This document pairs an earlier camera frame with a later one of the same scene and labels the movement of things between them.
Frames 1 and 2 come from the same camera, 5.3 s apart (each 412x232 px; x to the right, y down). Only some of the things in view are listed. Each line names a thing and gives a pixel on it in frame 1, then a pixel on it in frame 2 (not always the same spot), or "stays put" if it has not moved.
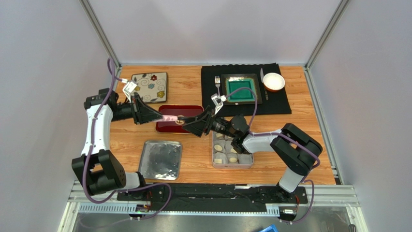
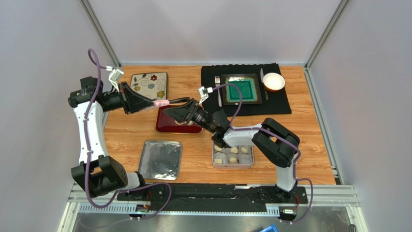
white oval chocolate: (218, 147) stays put
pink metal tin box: (224, 156) stays put
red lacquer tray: (180, 111) stays put
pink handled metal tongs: (170, 118) to (166, 102)
